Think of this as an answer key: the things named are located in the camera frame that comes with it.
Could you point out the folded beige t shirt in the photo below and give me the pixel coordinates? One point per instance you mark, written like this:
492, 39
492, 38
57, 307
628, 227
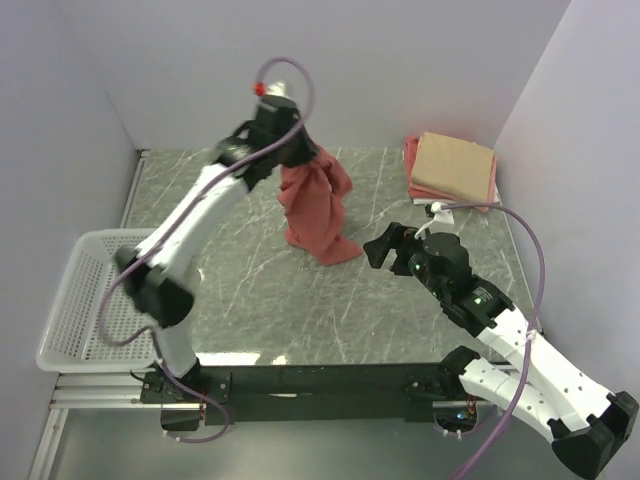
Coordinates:
452, 170

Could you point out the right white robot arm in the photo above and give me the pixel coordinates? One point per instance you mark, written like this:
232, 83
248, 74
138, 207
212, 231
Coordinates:
585, 423

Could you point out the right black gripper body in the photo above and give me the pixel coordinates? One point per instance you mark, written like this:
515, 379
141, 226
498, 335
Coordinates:
416, 264

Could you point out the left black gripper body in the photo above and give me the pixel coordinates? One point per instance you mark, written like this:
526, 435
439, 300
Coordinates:
298, 151

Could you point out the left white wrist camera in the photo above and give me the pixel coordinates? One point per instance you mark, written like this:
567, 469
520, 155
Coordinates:
278, 88

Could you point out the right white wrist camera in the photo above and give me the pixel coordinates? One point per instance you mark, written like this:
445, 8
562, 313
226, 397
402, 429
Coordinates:
439, 220

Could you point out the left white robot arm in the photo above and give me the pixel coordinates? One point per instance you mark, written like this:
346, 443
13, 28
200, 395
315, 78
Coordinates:
152, 273

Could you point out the folded pink t shirt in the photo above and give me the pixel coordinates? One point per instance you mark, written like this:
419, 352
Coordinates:
415, 170

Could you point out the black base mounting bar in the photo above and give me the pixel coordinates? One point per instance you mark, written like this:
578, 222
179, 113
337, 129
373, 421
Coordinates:
225, 395

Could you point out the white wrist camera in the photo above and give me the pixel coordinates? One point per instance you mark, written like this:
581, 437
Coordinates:
278, 88
439, 220

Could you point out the red t shirt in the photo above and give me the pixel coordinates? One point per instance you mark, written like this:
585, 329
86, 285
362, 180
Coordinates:
312, 198

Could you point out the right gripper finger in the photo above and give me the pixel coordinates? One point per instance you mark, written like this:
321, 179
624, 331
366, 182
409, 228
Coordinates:
401, 264
395, 236

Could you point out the white plastic laundry basket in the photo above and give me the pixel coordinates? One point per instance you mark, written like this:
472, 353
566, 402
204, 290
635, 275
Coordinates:
71, 343

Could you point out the folded white t shirt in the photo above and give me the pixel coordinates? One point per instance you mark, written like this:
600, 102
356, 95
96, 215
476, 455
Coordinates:
424, 201

